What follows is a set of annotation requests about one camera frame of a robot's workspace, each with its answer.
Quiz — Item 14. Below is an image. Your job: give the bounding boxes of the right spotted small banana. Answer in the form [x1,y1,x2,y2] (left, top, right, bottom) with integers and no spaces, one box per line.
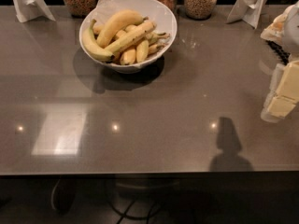
[148,33,170,55]

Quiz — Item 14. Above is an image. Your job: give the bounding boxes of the white ceramic bowl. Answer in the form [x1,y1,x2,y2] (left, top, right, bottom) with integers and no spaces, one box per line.
[79,0,177,74]

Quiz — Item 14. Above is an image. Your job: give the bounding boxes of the left white paper stand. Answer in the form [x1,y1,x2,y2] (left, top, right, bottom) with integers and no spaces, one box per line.
[13,0,55,22]

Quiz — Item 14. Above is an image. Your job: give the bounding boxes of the greenish left banana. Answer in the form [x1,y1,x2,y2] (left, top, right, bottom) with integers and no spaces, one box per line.
[81,19,114,63]

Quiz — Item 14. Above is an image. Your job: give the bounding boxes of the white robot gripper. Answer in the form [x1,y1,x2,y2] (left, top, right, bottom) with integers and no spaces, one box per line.
[261,1,299,123]

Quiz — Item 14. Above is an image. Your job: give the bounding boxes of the small upright yellow banana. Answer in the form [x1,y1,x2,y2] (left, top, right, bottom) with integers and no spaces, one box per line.
[136,39,149,63]

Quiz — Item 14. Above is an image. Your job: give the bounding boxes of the right glass jar of chickpeas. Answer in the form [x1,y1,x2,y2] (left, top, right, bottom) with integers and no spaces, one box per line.
[184,0,217,20]

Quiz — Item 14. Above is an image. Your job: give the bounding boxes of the black cables under table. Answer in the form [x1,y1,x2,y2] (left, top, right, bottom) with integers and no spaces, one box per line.
[106,184,194,224]

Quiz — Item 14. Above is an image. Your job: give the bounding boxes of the right white paper stand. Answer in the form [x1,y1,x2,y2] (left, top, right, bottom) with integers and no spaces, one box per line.
[226,0,267,29]

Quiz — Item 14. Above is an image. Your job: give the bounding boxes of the large top yellow banana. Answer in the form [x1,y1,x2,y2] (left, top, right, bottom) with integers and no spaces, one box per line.
[96,9,147,48]

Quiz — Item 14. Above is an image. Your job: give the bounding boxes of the white paper stand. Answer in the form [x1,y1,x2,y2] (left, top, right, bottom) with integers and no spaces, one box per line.
[13,0,55,22]
[226,0,267,29]

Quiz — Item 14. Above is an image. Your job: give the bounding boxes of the small front yellow banana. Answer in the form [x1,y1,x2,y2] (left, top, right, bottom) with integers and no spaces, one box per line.
[120,46,136,65]

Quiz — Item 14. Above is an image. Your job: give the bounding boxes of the white paper napkin in bowl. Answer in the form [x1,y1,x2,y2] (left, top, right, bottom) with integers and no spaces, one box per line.
[92,0,120,24]

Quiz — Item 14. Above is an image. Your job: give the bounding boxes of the long diagonal yellow banana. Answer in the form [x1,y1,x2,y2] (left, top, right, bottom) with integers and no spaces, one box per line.
[105,21,157,53]

